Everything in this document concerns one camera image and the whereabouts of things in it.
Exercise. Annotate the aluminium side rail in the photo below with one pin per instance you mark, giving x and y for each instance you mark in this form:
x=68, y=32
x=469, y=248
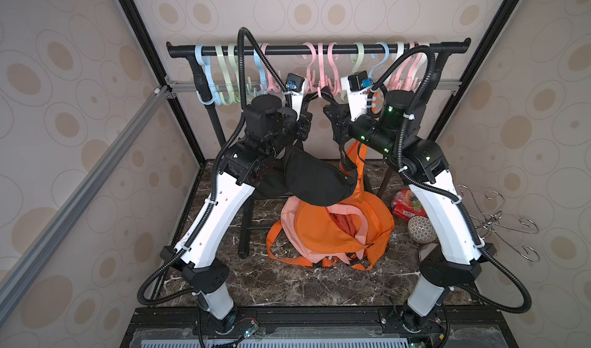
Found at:
x=48, y=241

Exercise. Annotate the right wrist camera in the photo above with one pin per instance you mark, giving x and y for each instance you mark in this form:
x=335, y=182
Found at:
x=356, y=86

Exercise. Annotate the black clothes rack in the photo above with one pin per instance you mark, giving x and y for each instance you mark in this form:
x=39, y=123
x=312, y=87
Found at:
x=186, y=52

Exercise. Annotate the chrome wire hook stand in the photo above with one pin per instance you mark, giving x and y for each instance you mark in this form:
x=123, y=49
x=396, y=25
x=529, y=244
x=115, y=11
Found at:
x=495, y=223

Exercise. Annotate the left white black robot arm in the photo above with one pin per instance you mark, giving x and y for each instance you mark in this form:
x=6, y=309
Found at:
x=269, y=125

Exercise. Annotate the patterned round pouch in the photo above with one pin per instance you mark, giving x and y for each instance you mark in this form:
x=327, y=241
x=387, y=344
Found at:
x=421, y=230

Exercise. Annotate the pink plastic hook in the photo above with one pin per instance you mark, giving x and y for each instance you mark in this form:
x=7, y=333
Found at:
x=315, y=71

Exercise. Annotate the orange pink backpack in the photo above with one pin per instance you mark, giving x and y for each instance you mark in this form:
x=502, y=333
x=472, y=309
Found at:
x=354, y=232

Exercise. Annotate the light blue leftmost hook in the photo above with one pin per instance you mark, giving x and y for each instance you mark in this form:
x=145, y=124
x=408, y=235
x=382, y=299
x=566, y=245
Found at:
x=204, y=83

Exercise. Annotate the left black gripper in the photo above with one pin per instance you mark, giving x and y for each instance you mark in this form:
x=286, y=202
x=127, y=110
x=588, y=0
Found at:
x=302, y=124

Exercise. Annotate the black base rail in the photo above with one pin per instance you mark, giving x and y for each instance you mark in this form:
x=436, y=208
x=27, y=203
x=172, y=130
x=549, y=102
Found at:
x=317, y=326

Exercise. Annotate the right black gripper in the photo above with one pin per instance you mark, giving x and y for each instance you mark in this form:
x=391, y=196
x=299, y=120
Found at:
x=335, y=119

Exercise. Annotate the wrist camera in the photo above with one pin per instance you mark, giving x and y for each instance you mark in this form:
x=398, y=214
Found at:
x=356, y=86
x=296, y=86

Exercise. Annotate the black crossbody bag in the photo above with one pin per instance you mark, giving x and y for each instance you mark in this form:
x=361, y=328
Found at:
x=313, y=180
x=273, y=185

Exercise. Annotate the green plastic hook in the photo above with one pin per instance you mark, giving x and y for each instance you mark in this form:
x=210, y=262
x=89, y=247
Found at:
x=230, y=97

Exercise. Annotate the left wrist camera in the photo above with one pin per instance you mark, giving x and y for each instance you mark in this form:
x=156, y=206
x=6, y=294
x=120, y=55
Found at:
x=296, y=86

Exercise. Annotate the orange crossbody bag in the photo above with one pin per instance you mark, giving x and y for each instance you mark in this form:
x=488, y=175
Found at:
x=358, y=163

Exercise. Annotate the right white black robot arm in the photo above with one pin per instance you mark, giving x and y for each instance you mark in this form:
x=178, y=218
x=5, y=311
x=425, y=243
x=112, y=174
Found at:
x=457, y=259

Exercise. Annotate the red snack packet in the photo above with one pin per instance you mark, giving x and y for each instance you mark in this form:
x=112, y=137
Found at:
x=405, y=205

